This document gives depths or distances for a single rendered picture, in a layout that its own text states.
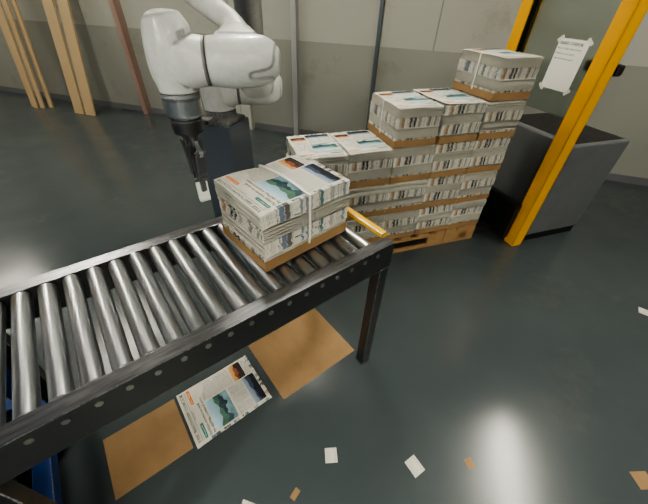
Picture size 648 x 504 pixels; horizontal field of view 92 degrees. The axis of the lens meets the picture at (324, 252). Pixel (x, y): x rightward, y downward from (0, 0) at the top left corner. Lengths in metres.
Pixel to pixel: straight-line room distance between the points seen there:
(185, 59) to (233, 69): 0.10
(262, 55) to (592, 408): 2.06
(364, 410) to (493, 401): 0.65
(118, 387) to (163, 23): 0.80
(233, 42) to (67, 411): 0.88
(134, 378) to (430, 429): 1.27
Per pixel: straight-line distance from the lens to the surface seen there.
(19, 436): 0.98
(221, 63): 0.82
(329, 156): 1.82
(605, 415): 2.17
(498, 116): 2.37
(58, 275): 1.32
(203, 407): 1.74
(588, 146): 2.87
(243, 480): 1.60
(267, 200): 0.99
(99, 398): 0.95
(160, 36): 0.84
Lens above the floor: 1.52
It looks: 39 degrees down
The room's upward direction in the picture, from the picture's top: 2 degrees clockwise
